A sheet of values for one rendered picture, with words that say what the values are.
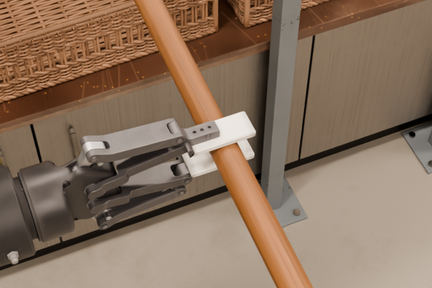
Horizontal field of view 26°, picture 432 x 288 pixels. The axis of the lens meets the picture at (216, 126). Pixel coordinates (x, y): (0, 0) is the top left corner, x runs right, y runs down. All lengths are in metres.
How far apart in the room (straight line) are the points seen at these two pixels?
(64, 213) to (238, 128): 0.19
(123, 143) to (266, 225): 0.16
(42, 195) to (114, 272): 1.36
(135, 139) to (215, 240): 1.40
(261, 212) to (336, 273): 1.36
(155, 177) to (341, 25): 1.06
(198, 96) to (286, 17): 0.82
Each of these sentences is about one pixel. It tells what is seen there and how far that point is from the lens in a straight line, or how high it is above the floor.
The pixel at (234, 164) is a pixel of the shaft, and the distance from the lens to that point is 0.92.
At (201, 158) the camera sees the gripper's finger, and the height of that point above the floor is 1.18.
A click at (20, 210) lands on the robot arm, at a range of 0.88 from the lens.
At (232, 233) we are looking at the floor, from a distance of 2.29.
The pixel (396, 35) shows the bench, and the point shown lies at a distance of 2.09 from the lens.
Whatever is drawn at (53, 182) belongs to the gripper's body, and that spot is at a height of 1.23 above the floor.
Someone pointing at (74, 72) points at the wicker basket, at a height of 0.59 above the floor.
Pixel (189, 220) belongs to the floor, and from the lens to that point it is 2.31.
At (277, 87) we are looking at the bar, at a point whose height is 0.49.
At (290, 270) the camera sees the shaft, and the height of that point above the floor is 1.21.
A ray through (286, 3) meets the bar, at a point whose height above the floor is 0.73.
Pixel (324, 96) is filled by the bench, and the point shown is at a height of 0.32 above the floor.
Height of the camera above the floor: 1.96
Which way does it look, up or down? 53 degrees down
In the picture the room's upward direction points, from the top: straight up
